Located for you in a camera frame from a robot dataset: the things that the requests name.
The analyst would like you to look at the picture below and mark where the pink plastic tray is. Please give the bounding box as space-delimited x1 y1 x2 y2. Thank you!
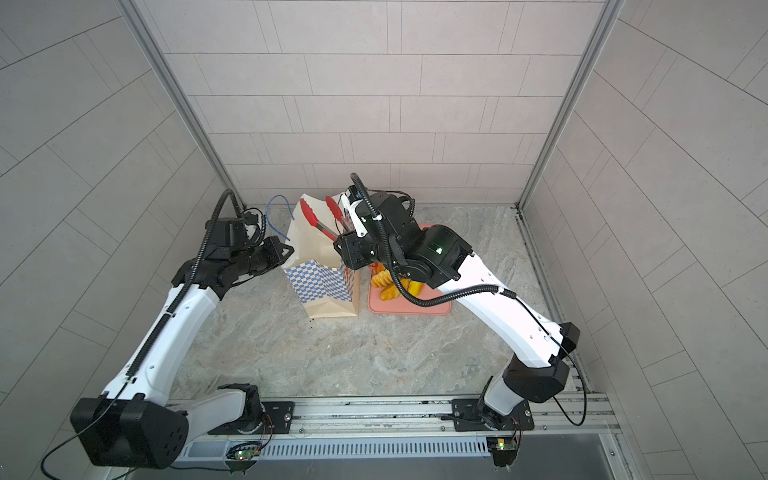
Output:
367 224 453 317

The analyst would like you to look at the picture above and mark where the yellow oblong bread roll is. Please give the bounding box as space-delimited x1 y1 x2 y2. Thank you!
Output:
408 281 423 297

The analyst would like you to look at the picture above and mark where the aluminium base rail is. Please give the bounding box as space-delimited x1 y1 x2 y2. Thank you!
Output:
171 392 630 479

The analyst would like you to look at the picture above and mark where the right circuit board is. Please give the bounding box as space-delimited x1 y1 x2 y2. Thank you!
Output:
486 437 520 468

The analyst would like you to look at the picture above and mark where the circuit board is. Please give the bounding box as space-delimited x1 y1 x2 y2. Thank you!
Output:
486 437 520 468
225 441 263 462

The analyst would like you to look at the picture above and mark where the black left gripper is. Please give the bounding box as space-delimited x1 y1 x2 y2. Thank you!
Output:
229 236 298 278

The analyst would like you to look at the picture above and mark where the aluminium corner profile left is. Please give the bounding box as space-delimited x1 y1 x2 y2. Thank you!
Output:
115 0 245 207

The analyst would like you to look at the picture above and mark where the aluminium corner profile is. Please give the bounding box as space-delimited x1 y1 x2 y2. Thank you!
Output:
517 0 624 212
115 0 245 207

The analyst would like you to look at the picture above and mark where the aluminium corner profile right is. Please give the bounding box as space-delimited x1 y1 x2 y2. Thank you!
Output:
517 0 624 212

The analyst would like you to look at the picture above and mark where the left circuit board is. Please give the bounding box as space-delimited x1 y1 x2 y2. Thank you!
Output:
225 441 263 462

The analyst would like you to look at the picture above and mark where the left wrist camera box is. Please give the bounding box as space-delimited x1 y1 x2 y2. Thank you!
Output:
205 217 250 249

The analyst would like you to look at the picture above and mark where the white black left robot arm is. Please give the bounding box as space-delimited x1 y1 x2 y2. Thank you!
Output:
70 236 294 469

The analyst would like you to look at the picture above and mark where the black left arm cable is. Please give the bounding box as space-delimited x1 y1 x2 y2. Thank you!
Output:
39 188 268 480

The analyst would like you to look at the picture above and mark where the blue checkered paper bag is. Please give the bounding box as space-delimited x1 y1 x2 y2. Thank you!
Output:
279 197 360 319

